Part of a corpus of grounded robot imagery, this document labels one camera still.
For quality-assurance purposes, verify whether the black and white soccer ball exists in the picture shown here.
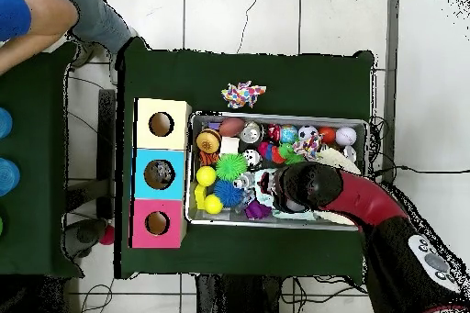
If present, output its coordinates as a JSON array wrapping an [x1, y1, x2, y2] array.
[[297, 125, 319, 141]]

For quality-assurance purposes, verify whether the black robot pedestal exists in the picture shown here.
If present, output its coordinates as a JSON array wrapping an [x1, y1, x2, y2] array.
[[196, 274, 284, 313]]

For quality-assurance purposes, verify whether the black upright panel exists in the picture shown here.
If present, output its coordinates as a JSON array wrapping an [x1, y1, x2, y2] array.
[[96, 88, 117, 220]]

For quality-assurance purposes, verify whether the dark green table cloth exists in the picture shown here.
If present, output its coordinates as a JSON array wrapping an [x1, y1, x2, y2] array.
[[0, 40, 84, 278], [114, 36, 375, 285]]

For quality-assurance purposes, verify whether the wooden burger toy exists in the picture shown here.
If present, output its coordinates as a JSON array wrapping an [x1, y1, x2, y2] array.
[[196, 129, 223, 155]]

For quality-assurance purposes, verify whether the shallow clear mesh bin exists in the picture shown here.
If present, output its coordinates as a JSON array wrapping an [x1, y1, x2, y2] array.
[[185, 110, 370, 232]]

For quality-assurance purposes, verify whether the polka dot cloth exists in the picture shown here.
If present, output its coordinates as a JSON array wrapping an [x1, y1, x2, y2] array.
[[220, 80, 267, 109], [292, 132, 324, 162]]

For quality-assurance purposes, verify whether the white baseball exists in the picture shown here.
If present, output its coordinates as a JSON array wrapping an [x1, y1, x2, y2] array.
[[335, 127, 358, 147]]

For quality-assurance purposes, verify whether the blue round object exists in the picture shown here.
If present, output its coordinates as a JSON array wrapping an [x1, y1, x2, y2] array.
[[0, 106, 14, 140], [0, 157, 21, 196]]

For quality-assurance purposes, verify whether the teal knitted cloth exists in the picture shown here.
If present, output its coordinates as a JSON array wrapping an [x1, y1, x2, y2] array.
[[254, 168, 317, 221]]

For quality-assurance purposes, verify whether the black cable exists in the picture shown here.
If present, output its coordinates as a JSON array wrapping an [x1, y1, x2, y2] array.
[[372, 164, 470, 178]]

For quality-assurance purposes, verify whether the person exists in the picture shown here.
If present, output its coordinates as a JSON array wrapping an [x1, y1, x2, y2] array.
[[0, 0, 139, 68]]

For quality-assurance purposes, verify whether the small blue spiky ball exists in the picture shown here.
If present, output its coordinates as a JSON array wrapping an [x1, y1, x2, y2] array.
[[213, 179, 245, 207]]

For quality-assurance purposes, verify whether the grey rounded object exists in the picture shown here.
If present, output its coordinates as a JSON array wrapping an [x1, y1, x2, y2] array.
[[63, 218, 108, 260]]

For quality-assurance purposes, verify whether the brown toy football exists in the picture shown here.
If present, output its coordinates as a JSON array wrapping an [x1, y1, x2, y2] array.
[[218, 117, 246, 138]]

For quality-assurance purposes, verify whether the cream knitted cloth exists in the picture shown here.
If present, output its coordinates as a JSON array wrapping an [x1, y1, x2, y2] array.
[[317, 145, 362, 227]]

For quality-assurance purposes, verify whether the wooden box with three holes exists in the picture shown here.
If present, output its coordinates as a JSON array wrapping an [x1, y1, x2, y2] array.
[[128, 97, 193, 250]]

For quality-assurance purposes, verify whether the red ball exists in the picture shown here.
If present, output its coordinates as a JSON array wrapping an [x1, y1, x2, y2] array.
[[97, 224, 116, 246]]

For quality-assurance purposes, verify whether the small green spiky ball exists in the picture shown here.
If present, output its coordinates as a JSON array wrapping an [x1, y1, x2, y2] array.
[[215, 153, 248, 183]]

